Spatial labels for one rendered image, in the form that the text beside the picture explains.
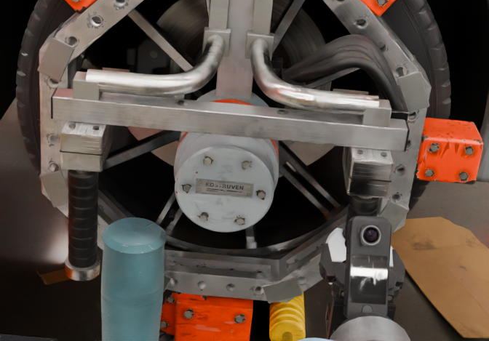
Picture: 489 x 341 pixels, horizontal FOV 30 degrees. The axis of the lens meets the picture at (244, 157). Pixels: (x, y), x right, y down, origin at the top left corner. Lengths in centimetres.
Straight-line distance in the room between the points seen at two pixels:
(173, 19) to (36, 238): 128
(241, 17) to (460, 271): 159
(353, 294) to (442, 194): 210
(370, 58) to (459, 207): 193
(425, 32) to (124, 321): 59
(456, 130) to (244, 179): 35
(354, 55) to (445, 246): 171
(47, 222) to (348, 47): 171
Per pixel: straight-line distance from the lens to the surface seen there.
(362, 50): 114
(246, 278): 142
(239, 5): 123
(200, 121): 108
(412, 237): 278
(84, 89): 108
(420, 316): 248
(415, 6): 133
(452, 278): 265
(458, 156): 133
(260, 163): 115
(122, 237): 127
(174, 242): 149
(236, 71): 126
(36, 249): 261
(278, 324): 148
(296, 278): 141
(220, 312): 144
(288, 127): 108
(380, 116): 108
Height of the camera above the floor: 142
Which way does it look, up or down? 27 degrees down
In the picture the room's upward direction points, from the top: 6 degrees clockwise
